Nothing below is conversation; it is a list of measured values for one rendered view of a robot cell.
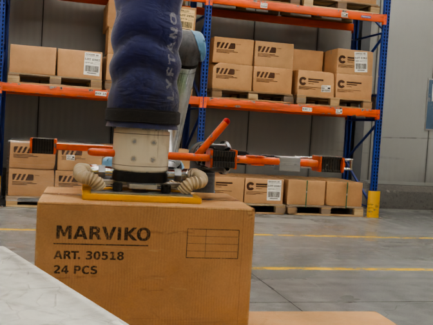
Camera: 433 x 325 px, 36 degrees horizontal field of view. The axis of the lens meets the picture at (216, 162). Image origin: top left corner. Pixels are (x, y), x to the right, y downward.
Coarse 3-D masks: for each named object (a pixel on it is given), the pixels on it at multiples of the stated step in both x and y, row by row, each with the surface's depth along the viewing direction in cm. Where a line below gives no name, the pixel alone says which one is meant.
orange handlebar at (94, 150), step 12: (60, 144) 223; (72, 144) 224; (84, 144) 225; (108, 156) 199; (168, 156) 202; (180, 156) 203; (192, 156) 204; (204, 156) 205; (240, 156) 208; (252, 156) 208; (264, 156) 208
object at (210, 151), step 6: (210, 150) 205; (216, 150) 204; (222, 150) 213; (228, 150) 213; (234, 150) 207; (210, 156) 204; (216, 156) 204; (222, 156) 204; (228, 156) 204; (234, 156) 204; (210, 162) 204; (216, 162) 204; (222, 162) 204; (228, 162) 204; (234, 162) 205; (234, 168) 206
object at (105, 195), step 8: (120, 184) 192; (168, 184) 196; (88, 192) 190; (96, 192) 189; (104, 192) 189; (112, 192) 190; (120, 192) 190; (128, 192) 192; (136, 192) 193; (144, 192) 194; (152, 192) 196; (160, 192) 197; (168, 192) 195; (176, 192) 200; (88, 200) 187; (96, 200) 188; (104, 200) 188; (112, 200) 188; (120, 200) 189; (128, 200) 189; (136, 200) 190; (144, 200) 190; (152, 200) 191; (160, 200) 191; (168, 200) 192; (176, 200) 192; (184, 200) 193; (192, 200) 193; (200, 200) 194
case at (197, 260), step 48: (48, 192) 201; (192, 192) 226; (48, 240) 180; (96, 240) 182; (144, 240) 184; (192, 240) 187; (240, 240) 190; (96, 288) 183; (144, 288) 185; (192, 288) 188; (240, 288) 190
